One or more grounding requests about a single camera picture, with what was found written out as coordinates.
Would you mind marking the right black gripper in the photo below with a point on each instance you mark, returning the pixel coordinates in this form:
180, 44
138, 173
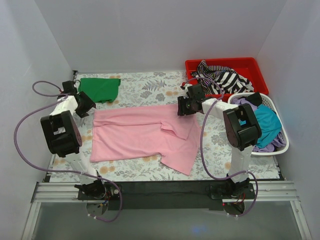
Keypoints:
181, 106

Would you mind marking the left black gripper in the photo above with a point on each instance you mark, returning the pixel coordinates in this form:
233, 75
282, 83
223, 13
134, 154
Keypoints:
83, 105

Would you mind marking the green t-shirt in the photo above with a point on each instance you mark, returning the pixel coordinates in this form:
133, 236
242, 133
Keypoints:
100, 90

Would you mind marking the pink t-shirt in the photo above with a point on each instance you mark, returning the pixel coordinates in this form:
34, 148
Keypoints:
144, 131

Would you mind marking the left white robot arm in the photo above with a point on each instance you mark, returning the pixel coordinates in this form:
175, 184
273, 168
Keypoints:
64, 139

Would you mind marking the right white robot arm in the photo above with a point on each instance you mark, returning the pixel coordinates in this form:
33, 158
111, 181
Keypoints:
241, 127

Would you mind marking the white laundry basket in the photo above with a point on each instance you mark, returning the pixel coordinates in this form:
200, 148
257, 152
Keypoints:
281, 143

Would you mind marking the lavender t-shirt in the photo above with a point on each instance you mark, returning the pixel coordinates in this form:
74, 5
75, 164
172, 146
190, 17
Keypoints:
242, 101

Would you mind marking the black white striped shirt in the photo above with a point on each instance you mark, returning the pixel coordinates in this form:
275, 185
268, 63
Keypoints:
217, 79

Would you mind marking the floral table mat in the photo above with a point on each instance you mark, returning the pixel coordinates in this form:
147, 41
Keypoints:
160, 88

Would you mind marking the black garment in basket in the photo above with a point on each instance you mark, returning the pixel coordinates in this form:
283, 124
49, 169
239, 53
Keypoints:
255, 99

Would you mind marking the red plastic bin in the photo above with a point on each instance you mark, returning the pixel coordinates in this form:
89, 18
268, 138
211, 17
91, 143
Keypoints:
245, 66

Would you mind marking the teal t-shirt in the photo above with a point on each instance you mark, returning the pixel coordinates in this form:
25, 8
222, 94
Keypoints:
269, 123

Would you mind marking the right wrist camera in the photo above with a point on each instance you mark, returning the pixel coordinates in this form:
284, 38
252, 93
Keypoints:
184, 87

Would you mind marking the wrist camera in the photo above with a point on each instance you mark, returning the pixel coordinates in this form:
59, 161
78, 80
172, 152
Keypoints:
184, 87
69, 87

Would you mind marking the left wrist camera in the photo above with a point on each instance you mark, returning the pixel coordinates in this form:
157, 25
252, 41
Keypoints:
69, 87

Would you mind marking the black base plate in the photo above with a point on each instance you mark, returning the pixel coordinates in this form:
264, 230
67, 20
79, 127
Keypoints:
156, 195

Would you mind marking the aluminium frame rail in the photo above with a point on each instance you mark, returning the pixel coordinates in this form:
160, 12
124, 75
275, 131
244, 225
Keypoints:
64, 192

